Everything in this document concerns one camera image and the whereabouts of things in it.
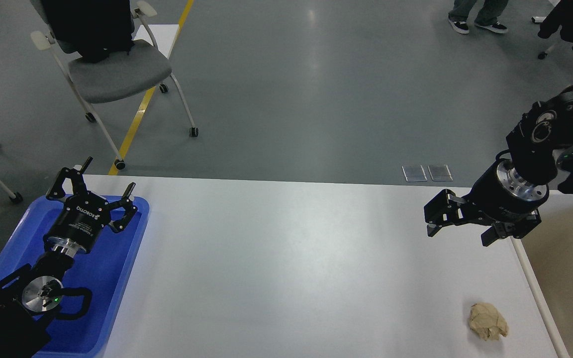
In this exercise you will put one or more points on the grey office chair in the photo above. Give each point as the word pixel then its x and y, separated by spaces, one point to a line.
pixel 120 75

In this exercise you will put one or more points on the brown paper ball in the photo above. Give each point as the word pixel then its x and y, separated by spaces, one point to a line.
pixel 487 322

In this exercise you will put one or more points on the beige plastic bin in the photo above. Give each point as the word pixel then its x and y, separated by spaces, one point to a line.
pixel 546 254

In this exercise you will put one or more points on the left metal floor plate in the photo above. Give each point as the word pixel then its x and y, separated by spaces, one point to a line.
pixel 414 173

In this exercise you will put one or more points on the person in grey trousers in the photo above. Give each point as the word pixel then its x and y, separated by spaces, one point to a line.
pixel 487 16

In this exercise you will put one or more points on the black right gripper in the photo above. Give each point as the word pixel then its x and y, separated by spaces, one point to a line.
pixel 501 198

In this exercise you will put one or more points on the white board on floor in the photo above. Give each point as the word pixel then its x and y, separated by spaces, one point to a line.
pixel 165 36

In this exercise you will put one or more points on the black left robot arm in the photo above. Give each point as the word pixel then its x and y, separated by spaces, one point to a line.
pixel 34 296

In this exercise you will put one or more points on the metal floor plate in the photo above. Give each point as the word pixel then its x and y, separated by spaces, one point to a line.
pixel 440 173
pixel 414 173

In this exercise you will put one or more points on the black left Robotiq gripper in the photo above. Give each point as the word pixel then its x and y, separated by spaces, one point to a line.
pixel 80 218

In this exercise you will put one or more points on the black jacket on chair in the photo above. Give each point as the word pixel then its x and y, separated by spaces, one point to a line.
pixel 94 28

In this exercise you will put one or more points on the blue plastic tray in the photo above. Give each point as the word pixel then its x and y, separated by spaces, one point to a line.
pixel 105 271

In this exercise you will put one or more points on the right metal floor plate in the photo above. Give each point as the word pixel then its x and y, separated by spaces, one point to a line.
pixel 440 173

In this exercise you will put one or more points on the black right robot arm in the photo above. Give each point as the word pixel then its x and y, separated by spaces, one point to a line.
pixel 541 144

